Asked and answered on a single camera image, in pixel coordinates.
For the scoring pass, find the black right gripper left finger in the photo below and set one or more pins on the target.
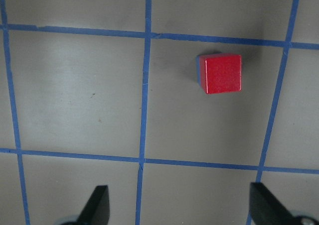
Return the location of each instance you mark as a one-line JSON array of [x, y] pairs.
[[97, 209]]

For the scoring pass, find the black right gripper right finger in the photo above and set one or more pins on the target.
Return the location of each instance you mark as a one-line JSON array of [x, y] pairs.
[[265, 208]]

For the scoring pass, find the red wooden block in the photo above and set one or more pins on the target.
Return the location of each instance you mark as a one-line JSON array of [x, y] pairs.
[[221, 73]]

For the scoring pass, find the blue wooden block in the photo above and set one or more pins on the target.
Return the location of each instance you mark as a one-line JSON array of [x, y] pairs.
[[198, 76]]

